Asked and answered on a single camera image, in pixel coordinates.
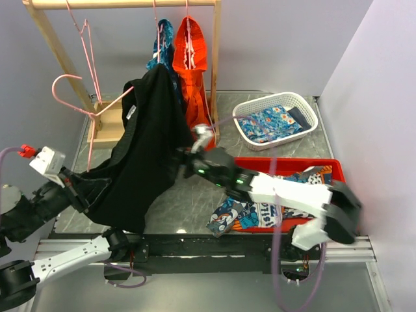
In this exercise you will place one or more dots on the blue patterned shorts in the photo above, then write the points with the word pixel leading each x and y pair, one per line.
pixel 167 55

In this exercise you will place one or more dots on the pink wire hanger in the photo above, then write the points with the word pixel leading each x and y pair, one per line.
pixel 91 115
pixel 89 55

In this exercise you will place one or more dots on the black shorts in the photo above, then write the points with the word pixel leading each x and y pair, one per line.
pixel 142 165

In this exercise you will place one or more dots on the white plastic basket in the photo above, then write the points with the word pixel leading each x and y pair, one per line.
pixel 286 99

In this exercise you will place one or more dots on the red plastic tray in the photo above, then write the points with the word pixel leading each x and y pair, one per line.
pixel 338 169

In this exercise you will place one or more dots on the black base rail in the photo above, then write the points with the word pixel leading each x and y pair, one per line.
pixel 183 254

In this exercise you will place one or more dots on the wooden clothes rack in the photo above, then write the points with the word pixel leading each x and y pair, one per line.
pixel 109 124

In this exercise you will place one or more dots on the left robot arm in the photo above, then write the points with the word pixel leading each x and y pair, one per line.
pixel 22 217

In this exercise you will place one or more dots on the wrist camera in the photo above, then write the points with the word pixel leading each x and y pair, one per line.
pixel 204 135
pixel 47 162

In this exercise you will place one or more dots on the orange shorts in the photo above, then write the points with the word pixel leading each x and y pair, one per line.
pixel 197 110

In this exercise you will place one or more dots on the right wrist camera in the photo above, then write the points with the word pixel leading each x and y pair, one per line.
pixel 204 135

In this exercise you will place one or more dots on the pink hanger under blue shorts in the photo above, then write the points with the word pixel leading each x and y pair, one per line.
pixel 158 30

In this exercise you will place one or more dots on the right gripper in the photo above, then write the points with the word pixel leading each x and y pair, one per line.
pixel 188 158

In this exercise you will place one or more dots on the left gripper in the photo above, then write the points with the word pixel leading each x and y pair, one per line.
pixel 82 192

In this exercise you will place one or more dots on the blue floral cloth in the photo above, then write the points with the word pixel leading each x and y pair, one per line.
pixel 269 124

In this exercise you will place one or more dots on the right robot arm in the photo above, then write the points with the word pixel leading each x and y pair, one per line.
pixel 335 207

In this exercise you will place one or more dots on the dark navy cloth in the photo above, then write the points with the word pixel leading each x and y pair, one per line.
pixel 299 118

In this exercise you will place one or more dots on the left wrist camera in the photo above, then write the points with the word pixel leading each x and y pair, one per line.
pixel 47 162

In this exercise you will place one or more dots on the pink hanger under orange shorts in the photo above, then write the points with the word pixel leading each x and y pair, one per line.
pixel 189 45

